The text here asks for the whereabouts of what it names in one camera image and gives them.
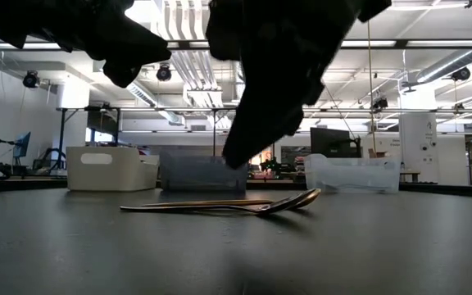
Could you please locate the thin hanging yellow cord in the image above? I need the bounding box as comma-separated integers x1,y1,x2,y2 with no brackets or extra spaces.
365,20,379,156

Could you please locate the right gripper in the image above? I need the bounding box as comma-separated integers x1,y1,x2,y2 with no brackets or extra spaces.
205,0,362,170

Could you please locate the clear plastic bin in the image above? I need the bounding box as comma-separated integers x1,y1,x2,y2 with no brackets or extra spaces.
304,153,401,194

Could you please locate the black ceiling camera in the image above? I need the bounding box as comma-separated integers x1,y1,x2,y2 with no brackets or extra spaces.
450,66,472,82
21,70,41,89
371,96,389,112
155,64,173,82

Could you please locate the dark slim metal spoon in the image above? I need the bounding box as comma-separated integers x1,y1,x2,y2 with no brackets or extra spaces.
120,193,315,217

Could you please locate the black table mat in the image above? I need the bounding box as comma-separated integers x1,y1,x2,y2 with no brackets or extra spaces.
0,186,472,295

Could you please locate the black computer monitor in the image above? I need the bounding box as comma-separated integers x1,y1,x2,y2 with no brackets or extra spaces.
309,126,362,159

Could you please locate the gold metal spoon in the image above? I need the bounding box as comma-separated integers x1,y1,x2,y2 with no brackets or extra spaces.
141,187,322,210

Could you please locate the white square pillar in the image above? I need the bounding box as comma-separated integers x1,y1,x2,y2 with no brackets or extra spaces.
398,111,441,184

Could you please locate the dark grey translucent bin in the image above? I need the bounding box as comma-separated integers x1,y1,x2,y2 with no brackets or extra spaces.
160,151,249,193

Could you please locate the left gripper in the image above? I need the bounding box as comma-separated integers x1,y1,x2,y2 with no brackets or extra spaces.
14,0,173,89

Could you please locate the silver ventilation duct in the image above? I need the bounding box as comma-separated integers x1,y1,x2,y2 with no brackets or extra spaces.
415,48,472,84

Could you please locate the small tilted monitor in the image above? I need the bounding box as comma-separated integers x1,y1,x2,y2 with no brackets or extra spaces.
12,130,32,160

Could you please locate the white plastic bin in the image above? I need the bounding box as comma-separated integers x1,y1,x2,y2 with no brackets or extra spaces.
66,146,160,193

